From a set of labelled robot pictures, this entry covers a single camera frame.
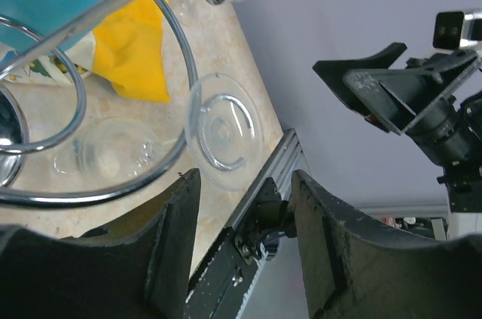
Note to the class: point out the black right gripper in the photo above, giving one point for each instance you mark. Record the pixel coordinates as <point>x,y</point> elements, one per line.
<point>416,101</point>

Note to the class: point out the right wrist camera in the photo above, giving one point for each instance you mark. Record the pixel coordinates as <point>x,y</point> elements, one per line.
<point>458,30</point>

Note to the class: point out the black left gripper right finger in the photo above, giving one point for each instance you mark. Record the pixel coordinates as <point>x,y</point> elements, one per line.
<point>356,266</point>

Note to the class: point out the white patterned cloth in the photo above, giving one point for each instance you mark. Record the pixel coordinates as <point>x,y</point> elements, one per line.
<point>48,70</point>

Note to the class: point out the yellow cloth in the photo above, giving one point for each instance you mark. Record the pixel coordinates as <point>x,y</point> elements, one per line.
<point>128,52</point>

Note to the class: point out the chrome wine glass rack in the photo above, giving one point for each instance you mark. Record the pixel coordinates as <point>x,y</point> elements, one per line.
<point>189,55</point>

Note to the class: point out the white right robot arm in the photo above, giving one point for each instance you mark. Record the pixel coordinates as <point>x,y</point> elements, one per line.
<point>463,181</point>

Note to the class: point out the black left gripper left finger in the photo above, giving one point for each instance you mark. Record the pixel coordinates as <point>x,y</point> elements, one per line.
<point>135,266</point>

